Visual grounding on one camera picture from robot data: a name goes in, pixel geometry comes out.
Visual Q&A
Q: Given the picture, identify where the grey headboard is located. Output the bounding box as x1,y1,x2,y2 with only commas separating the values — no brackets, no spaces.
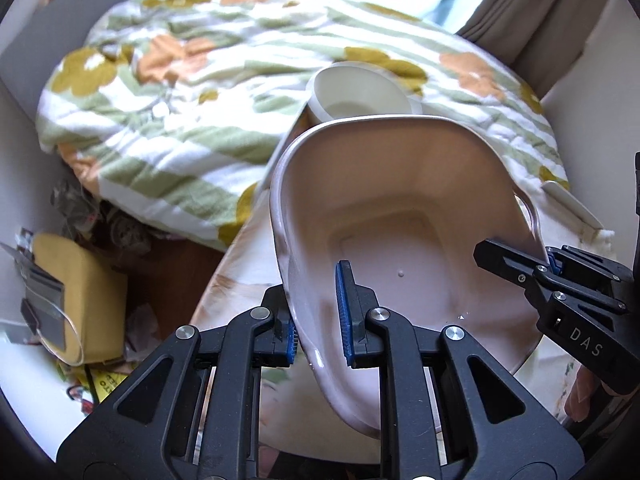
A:
0,0,121,126

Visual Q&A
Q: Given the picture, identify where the dark patterned cloth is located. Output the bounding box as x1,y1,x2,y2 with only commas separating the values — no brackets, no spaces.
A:
50,180,156,261

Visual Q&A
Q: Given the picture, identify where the floral tablecloth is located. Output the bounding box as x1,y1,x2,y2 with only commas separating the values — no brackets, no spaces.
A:
190,180,606,461

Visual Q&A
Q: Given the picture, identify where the white round bowl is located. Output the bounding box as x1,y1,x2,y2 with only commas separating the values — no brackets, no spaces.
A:
305,61,423,126

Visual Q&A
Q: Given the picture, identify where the yellow printed packet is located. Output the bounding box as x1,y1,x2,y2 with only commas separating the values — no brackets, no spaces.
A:
57,362,138,407

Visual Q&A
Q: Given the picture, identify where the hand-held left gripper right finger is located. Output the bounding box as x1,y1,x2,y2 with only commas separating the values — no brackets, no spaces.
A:
334,260,586,480

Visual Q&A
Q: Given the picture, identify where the pink square bowl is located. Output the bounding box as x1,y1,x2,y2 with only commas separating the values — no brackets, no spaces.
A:
269,114,548,441

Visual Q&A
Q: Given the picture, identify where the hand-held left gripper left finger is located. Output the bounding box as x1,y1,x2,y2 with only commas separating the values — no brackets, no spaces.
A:
56,285,302,480

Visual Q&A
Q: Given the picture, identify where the floral striped duvet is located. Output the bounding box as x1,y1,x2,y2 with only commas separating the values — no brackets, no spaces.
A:
35,0,571,253

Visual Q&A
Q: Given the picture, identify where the grey plastic pouch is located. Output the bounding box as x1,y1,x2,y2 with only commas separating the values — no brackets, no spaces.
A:
0,242,68,356

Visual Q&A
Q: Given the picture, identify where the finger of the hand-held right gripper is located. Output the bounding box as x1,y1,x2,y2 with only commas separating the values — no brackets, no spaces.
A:
474,239,626,313
547,245,640,303

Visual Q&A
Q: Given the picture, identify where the brown curtain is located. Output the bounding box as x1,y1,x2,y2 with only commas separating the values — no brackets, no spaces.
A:
457,0,618,91

